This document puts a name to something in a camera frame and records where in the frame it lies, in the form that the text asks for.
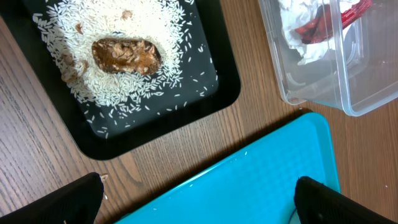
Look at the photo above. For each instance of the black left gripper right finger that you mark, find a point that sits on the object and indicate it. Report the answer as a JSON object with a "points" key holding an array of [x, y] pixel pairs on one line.
{"points": [[319, 204]]}

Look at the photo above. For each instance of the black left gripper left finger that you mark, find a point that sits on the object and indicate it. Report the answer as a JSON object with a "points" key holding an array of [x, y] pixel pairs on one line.
{"points": [[77, 202]]}

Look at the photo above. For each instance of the brown food scrap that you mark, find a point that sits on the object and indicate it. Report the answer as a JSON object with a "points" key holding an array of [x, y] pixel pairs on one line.
{"points": [[126, 56]]}

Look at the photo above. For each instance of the red snack wrapper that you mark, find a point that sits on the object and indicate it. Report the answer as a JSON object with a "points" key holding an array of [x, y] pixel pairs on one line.
{"points": [[320, 28]]}

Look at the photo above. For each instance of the white napkin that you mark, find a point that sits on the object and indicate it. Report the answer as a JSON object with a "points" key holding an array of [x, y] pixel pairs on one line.
{"points": [[296, 13]]}

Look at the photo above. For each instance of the teal serving tray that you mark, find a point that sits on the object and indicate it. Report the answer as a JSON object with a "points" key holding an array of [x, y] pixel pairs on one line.
{"points": [[255, 184]]}

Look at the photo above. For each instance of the clear plastic bin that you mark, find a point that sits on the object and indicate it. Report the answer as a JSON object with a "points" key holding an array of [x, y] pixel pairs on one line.
{"points": [[357, 77]]}

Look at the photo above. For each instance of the black plastic tray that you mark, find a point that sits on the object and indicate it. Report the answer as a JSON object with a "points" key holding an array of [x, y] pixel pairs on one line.
{"points": [[209, 82]]}

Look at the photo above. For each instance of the pile of white rice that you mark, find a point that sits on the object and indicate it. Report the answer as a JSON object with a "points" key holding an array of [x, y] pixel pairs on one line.
{"points": [[69, 28]]}

